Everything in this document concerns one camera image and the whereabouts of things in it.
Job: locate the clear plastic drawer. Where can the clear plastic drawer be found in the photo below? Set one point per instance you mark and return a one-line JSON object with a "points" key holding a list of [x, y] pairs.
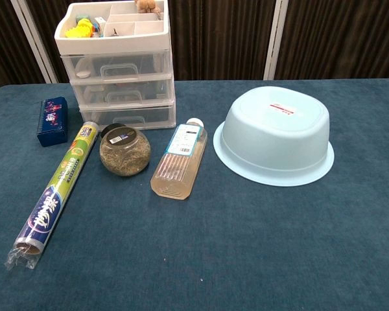
{"points": [[160, 115], [159, 89]]}

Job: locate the clear square bottle white cap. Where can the clear square bottle white cap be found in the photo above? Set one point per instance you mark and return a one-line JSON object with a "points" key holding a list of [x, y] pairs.
{"points": [[178, 162]]}

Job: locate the dark blue printed carton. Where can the dark blue printed carton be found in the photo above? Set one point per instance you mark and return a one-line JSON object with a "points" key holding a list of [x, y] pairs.
{"points": [[53, 121]]}

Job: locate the round glass jar black lid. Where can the round glass jar black lid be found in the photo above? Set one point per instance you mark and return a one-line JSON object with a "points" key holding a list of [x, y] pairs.
{"points": [[124, 155]]}

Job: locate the brown plush toy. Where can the brown plush toy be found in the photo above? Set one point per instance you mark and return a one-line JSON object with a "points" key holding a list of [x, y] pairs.
{"points": [[146, 6]]}

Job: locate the clear drawer holding white object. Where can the clear drawer holding white object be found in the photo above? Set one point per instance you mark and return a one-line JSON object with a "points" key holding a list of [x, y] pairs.
{"points": [[155, 63]]}

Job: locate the small dark metal trinket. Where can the small dark metal trinket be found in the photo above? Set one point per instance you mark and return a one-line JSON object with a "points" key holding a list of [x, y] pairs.
{"points": [[114, 31]]}

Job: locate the small green blue toy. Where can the small green blue toy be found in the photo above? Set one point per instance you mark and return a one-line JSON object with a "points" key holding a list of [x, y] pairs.
{"points": [[81, 18]]}

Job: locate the teal table cloth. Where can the teal table cloth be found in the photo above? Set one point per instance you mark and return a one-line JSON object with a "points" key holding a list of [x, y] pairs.
{"points": [[214, 243]]}

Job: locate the white plastic drawer organizer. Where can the white plastic drawer organizer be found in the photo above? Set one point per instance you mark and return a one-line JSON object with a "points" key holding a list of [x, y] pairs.
{"points": [[116, 47]]}

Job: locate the light blue plastic basin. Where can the light blue plastic basin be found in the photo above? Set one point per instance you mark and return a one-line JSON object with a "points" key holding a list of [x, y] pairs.
{"points": [[272, 139]]}

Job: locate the small white carton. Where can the small white carton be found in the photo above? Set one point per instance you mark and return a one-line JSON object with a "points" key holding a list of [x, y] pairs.
{"points": [[100, 23]]}

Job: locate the dark brown pleated curtain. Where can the dark brown pleated curtain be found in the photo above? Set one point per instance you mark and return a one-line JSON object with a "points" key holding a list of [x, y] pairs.
{"points": [[220, 35]]}

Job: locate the cling film roll in wrapper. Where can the cling film roll in wrapper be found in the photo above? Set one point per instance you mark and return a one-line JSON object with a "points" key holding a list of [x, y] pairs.
{"points": [[56, 188]]}

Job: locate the yellow rubber duck toy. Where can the yellow rubber duck toy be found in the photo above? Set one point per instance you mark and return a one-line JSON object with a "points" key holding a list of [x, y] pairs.
{"points": [[81, 29]]}

